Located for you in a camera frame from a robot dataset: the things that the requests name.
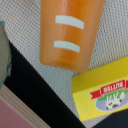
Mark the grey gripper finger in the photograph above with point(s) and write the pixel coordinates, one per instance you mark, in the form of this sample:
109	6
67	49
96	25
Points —
5	55

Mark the yellow butter box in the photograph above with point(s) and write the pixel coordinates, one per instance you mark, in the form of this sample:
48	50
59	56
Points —
101	91

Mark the beige woven placemat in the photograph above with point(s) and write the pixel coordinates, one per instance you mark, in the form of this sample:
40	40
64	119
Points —
48	90

